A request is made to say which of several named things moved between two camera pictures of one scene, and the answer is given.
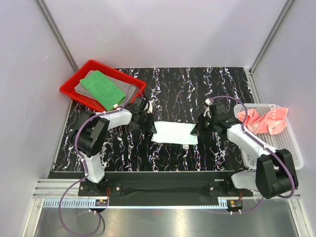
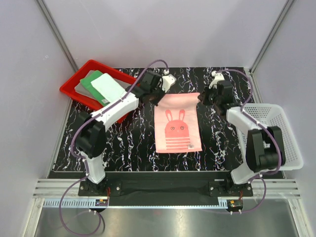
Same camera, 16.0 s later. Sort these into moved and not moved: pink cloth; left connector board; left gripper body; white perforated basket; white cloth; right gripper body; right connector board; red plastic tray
Moved: white cloth; pink cloth; right gripper body; left gripper body
Not moved: left connector board; red plastic tray; right connector board; white perforated basket
